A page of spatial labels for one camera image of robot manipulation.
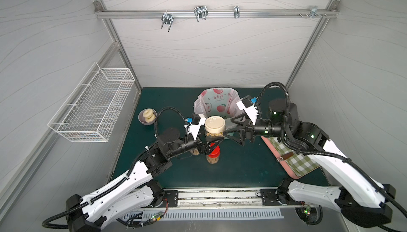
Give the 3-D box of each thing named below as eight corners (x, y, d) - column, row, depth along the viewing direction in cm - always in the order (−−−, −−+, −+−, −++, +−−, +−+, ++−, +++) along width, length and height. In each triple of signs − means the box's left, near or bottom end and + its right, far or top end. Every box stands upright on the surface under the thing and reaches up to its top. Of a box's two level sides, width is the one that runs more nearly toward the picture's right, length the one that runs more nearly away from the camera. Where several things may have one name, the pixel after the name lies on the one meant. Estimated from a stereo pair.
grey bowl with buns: (139, 127, 101) (135, 121, 95) (143, 114, 107) (140, 108, 102) (155, 127, 101) (153, 121, 95) (159, 114, 107) (156, 108, 102)
